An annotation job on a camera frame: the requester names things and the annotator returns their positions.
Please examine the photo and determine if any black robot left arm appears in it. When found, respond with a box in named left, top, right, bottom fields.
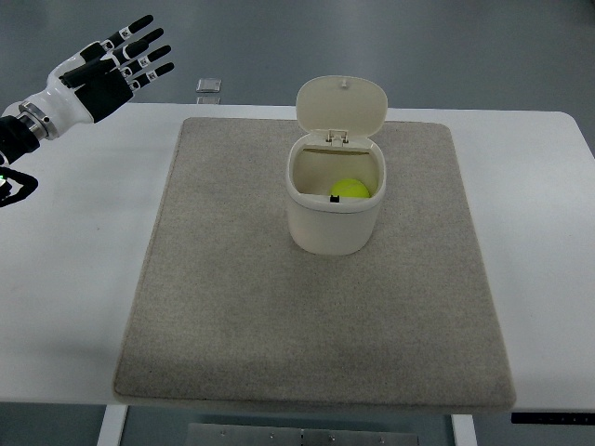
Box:
left=1, top=116, right=40, bottom=207

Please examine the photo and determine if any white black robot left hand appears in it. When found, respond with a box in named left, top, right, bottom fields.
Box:
left=17, top=15, right=174, bottom=140

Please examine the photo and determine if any clear floor socket plate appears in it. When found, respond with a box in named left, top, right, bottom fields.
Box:
left=196, top=78, right=221, bottom=93

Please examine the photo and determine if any white table leg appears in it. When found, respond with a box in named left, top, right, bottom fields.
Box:
left=97, top=405, right=128, bottom=446
left=451, top=414, right=478, bottom=446

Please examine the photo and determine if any cream bin with open lid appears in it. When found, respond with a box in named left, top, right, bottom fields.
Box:
left=285, top=75, right=388, bottom=256

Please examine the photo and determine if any beige felt mat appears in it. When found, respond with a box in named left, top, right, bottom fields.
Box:
left=112, top=118, right=516, bottom=413

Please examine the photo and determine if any white left table leg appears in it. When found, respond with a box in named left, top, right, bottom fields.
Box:
left=97, top=405, right=128, bottom=446

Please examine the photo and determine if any white right table leg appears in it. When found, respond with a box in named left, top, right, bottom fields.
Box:
left=451, top=414, right=478, bottom=446

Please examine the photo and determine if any yellow-green tennis ball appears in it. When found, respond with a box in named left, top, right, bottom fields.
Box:
left=329, top=178, right=371, bottom=199

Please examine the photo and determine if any black table control panel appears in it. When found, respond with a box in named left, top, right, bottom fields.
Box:
left=510, top=413, right=595, bottom=426

